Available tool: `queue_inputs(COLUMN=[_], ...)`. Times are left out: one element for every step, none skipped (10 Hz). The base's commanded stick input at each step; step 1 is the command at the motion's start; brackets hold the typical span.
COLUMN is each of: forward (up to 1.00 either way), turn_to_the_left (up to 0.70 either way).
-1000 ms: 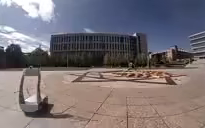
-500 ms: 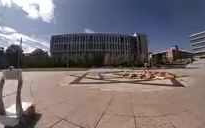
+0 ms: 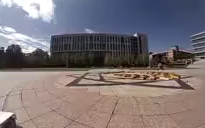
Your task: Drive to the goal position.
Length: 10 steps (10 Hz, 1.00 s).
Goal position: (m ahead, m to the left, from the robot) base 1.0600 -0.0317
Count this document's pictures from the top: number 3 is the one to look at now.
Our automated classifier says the row of small trees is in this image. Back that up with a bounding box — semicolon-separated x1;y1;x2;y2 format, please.
51;52;151;68

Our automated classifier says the dark glass curved building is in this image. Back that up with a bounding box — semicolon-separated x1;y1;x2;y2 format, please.
49;32;150;66

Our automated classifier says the stone paved plaza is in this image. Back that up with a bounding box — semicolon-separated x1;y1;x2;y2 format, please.
0;66;205;128

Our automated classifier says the star ground ornament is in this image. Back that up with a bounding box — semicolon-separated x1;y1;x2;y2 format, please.
64;69;196;91

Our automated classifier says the brown building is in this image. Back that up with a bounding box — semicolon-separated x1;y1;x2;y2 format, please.
149;46;196;66

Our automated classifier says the dark group of trees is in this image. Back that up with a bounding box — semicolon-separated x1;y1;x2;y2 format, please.
0;44;53;70

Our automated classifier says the white layered building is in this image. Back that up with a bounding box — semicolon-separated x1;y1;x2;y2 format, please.
189;28;205;60

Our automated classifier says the white box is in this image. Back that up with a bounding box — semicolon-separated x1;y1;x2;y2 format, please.
0;109;17;128

